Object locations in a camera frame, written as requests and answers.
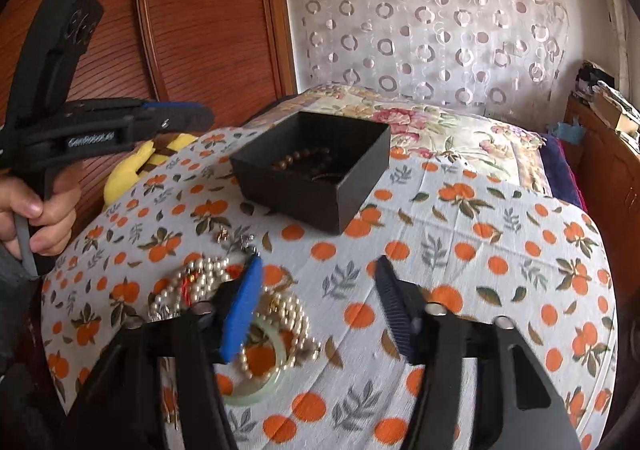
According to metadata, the wooden side cabinet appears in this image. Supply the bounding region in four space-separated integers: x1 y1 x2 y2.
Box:
562 94 640 253

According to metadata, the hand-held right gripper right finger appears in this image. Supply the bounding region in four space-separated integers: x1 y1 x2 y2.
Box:
374 255 583 450

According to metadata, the wooden slatted wardrobe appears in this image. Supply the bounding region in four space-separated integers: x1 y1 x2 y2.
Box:
0 0 299 235

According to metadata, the floral blanket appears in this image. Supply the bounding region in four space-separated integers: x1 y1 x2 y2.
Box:
249 84 552 197

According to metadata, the green jade bangle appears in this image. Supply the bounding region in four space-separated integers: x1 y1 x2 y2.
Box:
222 320 302 406

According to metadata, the cardboard box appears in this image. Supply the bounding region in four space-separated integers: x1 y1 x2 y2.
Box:
591 90 640 137

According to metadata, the pearl necklace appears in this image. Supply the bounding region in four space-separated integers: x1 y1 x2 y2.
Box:
149 257 322 377

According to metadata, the person's left forearm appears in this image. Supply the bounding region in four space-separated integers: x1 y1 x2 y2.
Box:
0 242 43 376

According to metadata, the dark purple blanket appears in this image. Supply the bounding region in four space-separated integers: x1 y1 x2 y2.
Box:
539 134 584 209

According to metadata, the patterned window curtain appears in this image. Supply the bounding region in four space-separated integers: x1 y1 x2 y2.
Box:
592 0 634 91

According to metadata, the wooden bead bracelet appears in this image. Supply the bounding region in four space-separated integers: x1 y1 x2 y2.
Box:
270 147 335 181

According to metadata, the black jewelry box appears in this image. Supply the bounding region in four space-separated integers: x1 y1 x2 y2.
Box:
229 110 392 235

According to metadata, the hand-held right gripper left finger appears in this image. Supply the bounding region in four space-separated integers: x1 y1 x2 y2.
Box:
65 255 266 450

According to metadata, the blue plastic bag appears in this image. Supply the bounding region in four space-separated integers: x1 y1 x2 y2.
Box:
546 121 587 147

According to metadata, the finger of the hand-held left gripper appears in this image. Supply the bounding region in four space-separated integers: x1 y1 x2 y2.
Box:
120 98 203 115
127 106 217 143

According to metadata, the circle pattern wall curtain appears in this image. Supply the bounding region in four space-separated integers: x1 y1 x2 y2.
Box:
282 0 574 114

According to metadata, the pile of dark clothes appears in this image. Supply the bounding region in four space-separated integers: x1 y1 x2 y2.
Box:
572 60 617 103

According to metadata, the yellow striped plush toy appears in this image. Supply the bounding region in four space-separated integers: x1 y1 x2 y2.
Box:
102 132 199 205

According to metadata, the person's left hand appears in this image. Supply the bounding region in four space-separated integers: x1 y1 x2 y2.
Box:
0 172 78 258

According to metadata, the orange fruit print cloth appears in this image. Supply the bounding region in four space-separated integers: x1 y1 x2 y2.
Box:
40 127 618 450

